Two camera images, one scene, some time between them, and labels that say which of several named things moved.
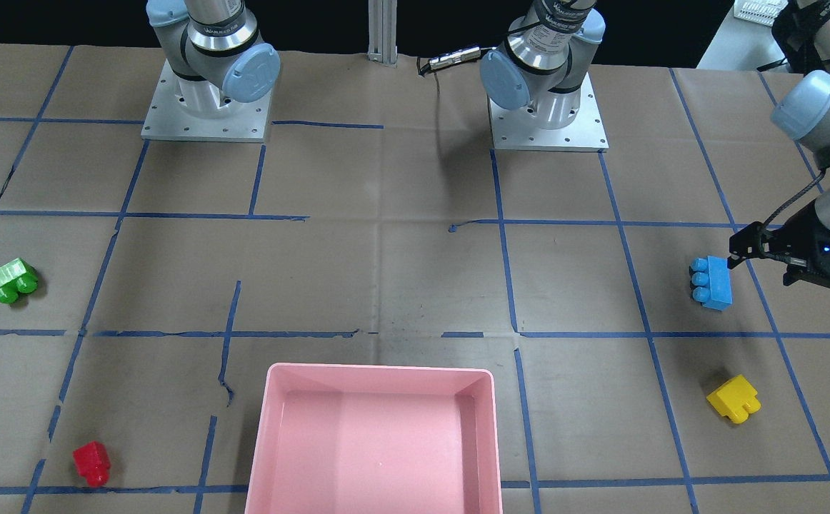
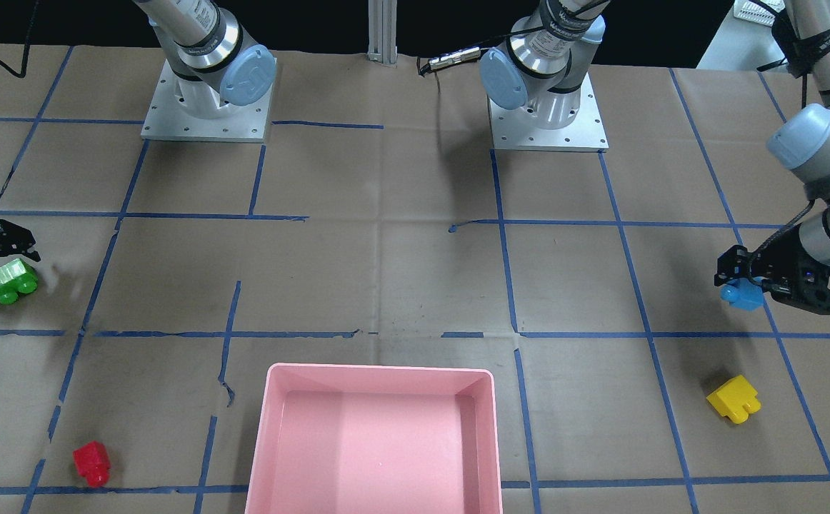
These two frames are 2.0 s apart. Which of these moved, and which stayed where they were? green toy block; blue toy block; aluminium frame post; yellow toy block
Moved: blue toy block
Stayed: green toy block; aluminium frame post; yellow toy block
